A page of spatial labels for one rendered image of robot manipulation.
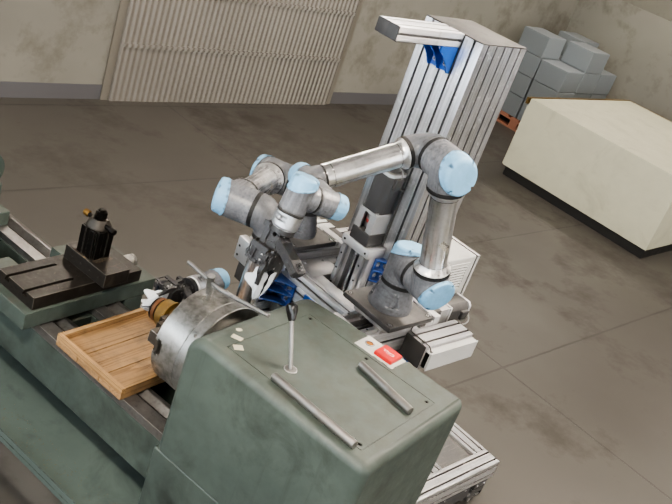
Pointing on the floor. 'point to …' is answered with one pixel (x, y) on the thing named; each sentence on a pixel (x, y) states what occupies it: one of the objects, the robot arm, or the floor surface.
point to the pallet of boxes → (556, 71)
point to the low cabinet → (599, 167)
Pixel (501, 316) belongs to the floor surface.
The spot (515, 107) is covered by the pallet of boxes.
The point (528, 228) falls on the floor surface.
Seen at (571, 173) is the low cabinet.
